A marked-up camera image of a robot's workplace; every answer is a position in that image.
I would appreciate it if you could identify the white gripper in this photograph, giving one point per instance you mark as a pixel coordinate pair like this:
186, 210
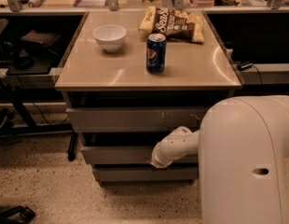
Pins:
158, 158

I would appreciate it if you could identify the grey drawer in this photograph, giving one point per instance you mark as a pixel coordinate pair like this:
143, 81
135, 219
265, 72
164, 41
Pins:
117, 155
134, 119
105, 175

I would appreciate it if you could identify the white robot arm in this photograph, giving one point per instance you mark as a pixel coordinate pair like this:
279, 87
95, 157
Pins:
241, 144

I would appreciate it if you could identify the grey bottom drawer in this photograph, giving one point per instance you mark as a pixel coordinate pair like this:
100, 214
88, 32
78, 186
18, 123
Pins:
105, 175

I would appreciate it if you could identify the grey top drawer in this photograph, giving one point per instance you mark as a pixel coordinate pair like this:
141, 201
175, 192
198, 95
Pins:
134, 119

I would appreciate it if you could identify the grey drawer cabinet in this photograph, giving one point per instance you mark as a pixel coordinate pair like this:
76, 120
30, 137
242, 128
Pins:
194, 75

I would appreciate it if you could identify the black table leg left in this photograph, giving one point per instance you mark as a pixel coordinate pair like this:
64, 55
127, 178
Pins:
72, 147

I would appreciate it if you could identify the blue pepsi can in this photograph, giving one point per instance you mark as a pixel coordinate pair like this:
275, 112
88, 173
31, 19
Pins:
155, 53

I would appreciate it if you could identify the black power adapter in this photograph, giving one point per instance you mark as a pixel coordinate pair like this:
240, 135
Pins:
241, 66

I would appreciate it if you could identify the brown chip bag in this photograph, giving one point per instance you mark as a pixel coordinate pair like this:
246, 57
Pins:
173, 23

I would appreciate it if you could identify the white bowl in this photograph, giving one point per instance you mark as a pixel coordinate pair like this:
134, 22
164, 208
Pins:
110, 37

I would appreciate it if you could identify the black object floor corner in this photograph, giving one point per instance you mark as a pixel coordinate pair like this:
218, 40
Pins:
17, 215

